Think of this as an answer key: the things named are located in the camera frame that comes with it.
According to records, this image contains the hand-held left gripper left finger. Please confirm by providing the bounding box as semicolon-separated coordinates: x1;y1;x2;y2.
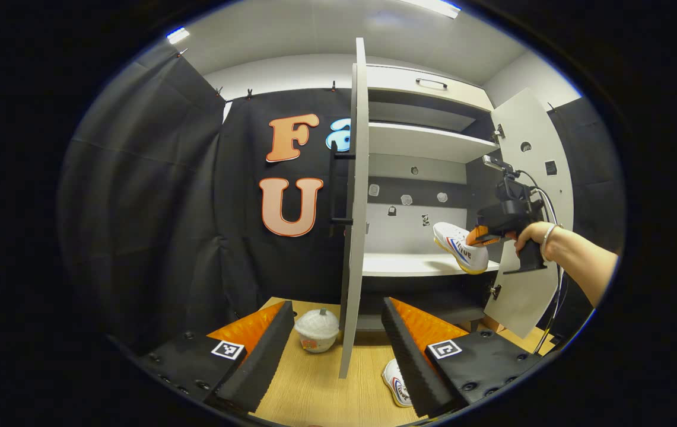
136;301;295;414

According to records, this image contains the white shoe cabinet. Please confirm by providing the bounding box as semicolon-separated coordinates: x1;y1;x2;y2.
365;64;502;333

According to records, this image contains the white round bowl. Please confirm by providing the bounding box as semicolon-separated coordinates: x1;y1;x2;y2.
294;308;340;354

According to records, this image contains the black backdrop cloth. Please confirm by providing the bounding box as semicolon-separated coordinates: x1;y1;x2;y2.
546;98;627;333
59;42;354;356

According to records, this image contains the black door handle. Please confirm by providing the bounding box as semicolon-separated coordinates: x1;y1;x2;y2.
330;141;355;238

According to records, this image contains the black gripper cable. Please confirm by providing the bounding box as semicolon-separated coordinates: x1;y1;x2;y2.
522;184;571;333

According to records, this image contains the white cabinet door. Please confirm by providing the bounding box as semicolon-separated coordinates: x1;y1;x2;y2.
338;37;370;379
484;88;575;340

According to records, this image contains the white shoe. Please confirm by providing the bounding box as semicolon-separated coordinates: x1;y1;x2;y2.
432;222;490;275
382;358;414;409

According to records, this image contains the long ceiling light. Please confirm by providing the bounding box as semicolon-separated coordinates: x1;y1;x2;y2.
401;0;462;18

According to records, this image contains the silver bracelet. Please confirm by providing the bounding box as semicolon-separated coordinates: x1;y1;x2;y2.
541;222;562;262

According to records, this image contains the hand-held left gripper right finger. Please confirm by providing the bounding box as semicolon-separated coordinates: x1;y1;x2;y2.
382;297;543;419

